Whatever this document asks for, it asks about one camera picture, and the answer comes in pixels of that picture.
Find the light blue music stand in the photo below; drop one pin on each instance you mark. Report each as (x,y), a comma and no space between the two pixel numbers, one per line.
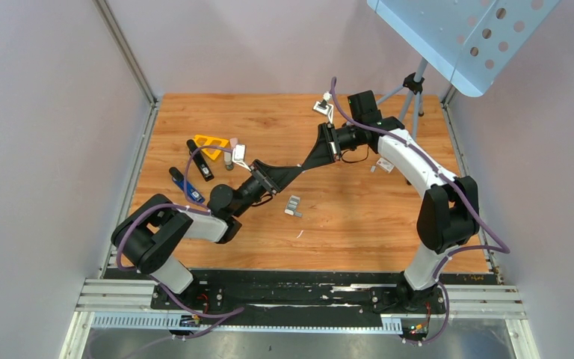
(467,42)

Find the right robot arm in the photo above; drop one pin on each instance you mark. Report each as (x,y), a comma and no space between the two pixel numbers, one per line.
(448,215)

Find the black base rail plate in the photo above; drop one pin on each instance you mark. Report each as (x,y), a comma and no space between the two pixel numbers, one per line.
(308,299)

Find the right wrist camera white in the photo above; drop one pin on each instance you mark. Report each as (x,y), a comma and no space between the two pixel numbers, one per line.
(325,107)

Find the small white staple box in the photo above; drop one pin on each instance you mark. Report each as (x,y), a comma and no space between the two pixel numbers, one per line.
(385,165)

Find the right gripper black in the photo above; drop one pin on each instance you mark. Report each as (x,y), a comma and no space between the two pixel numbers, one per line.
(324,152)

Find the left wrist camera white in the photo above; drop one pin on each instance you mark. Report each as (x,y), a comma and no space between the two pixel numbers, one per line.
(238,156)

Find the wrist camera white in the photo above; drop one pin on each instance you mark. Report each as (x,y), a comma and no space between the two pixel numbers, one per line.
(325,107)
(238,156)

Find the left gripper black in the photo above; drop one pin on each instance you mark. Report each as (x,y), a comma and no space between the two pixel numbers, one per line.
(276,178)

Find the yellow plastic triangle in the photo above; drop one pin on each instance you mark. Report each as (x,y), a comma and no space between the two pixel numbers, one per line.
(212,145)

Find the grey white stapler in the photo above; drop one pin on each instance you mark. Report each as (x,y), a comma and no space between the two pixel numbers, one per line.
(228,161)

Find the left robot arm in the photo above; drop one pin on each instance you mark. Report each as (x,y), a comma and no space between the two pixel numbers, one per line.
(150,235)

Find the aluminium frame post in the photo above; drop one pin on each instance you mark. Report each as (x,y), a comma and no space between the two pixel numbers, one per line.
(125,49)

